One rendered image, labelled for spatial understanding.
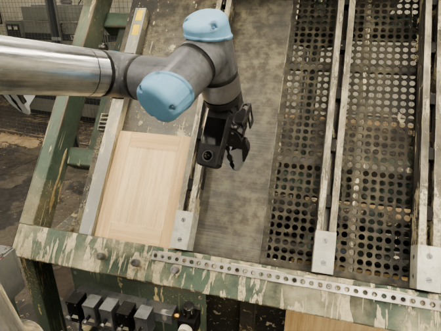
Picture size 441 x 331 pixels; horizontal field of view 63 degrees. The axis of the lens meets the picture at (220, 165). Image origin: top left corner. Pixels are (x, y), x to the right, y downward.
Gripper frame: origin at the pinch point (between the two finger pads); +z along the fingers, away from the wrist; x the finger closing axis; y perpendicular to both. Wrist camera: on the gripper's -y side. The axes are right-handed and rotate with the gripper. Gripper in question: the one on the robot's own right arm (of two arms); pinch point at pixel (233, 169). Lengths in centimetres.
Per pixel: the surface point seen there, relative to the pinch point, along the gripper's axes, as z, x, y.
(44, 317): 74, 82, -36
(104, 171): 32, 61, 12
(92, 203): 37, 62, 1
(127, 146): 30, 57, 24
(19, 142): 225, 392, 149
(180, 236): 38.7, 24.5, -2.2
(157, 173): 34, 42, 17
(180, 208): 35.1, 26.9, 5.8
